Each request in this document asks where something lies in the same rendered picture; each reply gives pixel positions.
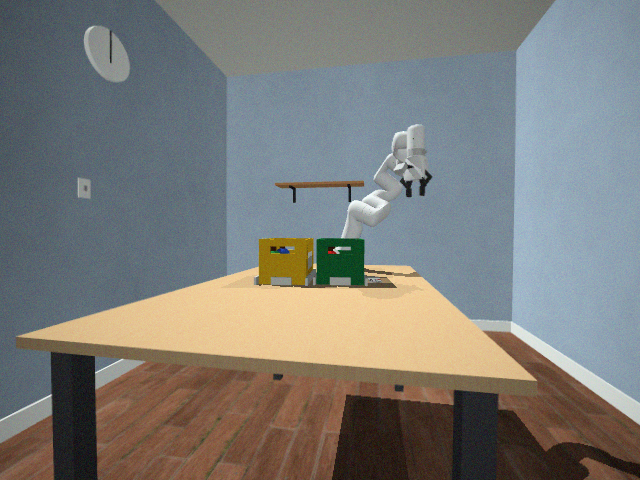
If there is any green plastic bottle crate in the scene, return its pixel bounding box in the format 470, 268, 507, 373
316, 238, 365, 285

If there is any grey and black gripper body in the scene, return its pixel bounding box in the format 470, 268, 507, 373
404, 155, 429, 182

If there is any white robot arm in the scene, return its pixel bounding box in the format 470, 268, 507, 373
341, 125, 427, 238

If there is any yellow crate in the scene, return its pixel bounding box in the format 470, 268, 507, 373
259, 238, 314, 285

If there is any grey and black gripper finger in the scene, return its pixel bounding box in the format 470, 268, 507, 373
419, 170, 432, 196
400, 176, 412, 197

